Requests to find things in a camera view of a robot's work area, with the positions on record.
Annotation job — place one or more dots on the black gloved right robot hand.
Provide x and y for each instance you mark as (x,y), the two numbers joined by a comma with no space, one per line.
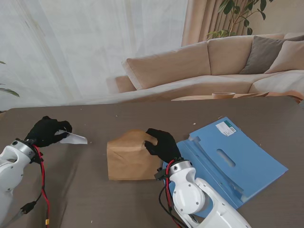
(166,147)

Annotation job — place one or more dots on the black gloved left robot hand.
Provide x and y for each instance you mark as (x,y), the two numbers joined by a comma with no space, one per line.
(45,133)

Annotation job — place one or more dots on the white letter paper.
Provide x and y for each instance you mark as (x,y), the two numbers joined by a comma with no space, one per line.
(76,139)

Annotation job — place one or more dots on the brown kraft paper envelope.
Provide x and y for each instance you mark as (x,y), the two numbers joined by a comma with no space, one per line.
(128,161)

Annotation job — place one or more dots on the blue plastic file folder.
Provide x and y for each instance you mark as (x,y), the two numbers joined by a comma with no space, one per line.
(237,161)

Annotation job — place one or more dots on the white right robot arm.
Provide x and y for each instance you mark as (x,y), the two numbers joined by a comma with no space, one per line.
(190,197)

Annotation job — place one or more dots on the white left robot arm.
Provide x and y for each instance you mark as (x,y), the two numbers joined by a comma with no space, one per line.
(9,171)

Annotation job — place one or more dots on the small green plant leaves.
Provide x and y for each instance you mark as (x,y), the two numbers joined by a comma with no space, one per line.
(9,91)

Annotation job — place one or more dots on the low wooden coffee table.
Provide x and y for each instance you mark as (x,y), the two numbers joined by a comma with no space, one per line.
(197,97)

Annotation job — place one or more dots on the round wooden bowl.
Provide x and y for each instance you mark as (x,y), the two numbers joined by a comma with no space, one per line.
(223,95)

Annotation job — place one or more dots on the beige fabric sofa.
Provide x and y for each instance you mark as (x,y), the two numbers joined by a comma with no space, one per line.
(171,69)

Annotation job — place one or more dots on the white sheer curtain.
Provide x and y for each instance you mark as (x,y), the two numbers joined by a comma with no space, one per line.
(90,47)

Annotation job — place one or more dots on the beige pleated curtain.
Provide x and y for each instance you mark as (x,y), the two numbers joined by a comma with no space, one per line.
(202,21)

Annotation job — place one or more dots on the grey sofa cushion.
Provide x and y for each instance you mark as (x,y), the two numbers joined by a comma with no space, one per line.
(261,54)

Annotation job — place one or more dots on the beige sofa cushion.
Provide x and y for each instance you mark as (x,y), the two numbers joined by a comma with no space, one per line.
(287,59)

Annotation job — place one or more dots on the tall green leafy houseplant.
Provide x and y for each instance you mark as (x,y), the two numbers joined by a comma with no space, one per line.
(237,14)

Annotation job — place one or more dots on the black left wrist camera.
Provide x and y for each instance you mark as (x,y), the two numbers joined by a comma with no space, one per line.
(37,158)

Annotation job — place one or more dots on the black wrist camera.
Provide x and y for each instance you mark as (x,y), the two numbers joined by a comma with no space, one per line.
(37,158)
(161,174)

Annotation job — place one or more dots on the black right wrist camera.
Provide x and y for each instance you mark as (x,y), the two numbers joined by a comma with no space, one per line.
(161,174)

